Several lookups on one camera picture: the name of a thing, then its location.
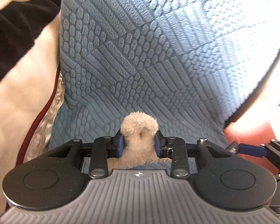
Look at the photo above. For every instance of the red white black blanket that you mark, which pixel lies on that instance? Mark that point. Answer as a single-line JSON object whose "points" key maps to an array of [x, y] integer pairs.
{"points": [[29, 68]]}

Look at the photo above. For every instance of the lace bed sheet trim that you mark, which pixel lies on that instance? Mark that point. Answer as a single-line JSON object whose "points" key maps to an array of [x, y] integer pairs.
{"points": [[39, 141]]}

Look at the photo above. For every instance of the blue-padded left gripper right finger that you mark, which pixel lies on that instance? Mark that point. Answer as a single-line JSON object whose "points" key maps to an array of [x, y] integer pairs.
{"points": [[175, 149]]}

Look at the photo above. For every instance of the blue textured seat cushion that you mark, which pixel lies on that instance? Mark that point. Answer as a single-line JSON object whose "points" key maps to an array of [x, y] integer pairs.
{"points": [[188, 63]]}

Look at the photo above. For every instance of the pink cardboard box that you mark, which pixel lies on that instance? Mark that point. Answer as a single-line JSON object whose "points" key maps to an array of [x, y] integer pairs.
{"points": [[259, 134]]}

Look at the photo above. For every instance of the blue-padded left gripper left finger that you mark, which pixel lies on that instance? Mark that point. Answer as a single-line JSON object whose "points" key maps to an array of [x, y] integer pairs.
{"points": [[104, 148]]}

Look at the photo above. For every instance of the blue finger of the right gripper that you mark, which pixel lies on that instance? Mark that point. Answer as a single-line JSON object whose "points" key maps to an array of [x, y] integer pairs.
{"points": [[250, 150]]}

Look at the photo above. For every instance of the fluffy white hair clip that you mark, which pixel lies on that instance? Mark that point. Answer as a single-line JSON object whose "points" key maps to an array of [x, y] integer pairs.
{"points": [[139, 131]]}

